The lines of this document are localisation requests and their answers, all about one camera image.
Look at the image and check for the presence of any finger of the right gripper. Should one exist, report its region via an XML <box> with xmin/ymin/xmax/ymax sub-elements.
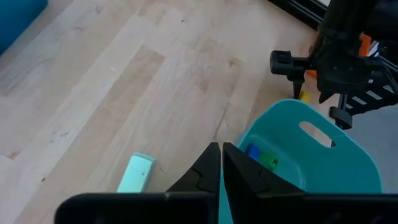
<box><xmin>328</xmin><ymin>92</ymin><xmax>354</xmax><ymax>131</ymax></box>
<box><xmin>269</xmin><ymin>49</ymin><xmax>312</xmax><ymax>100</ymax></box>

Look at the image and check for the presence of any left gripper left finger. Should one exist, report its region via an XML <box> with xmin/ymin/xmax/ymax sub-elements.
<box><xmin>165</xmin><ymin>142</ymin><xmax>222</xmax><ymax>194</ymax></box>

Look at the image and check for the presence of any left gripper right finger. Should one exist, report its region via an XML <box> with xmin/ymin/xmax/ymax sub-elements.
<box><xmin>222</xmin><ymin>142</ymin><xmax>308</xmax><ymax>196</ymax></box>

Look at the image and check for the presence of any small blue stapler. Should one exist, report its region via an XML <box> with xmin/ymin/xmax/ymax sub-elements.
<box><xmin>245</xmin><ymin>142</ymin><xmax>261</xmax><ymax>162</ymax></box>

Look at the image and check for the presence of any small green stapler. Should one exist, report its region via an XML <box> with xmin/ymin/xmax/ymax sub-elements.
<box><xmin>259</xmin><ymin>151</ymin><xmax>280</xmax><ymax>172</ymax></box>

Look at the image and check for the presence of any small yellow stapler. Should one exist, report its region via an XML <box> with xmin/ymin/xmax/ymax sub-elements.
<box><xmin>298</xmin><ymin>90</ymin><xmax>312</xmax><ymax>105</ymax></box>

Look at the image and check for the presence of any teal plastic bin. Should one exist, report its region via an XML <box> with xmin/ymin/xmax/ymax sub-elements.
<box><xmin>217</xmin><ymin>98</ymin><xmax>383</xmax><ymax>224</ymax></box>

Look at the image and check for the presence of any mint green stapler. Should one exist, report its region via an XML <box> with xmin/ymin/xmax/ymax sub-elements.
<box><xmin>116</xmin><ymin>152</ymin><xmax>156</xmax><ymax>194</ymax></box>

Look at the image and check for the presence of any dark blue plastic tray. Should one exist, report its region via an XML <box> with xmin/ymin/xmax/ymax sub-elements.
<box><xmin>0</xmin><ymin>0</ymin><xmax>49</xmax><ymax>56</ymax></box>

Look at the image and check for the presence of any black metal table frame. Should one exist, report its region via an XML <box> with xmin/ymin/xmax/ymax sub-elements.
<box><xmin>267</xmin><ymin>0</ymin><xmax>332</xmax><ymax>31</ymax></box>

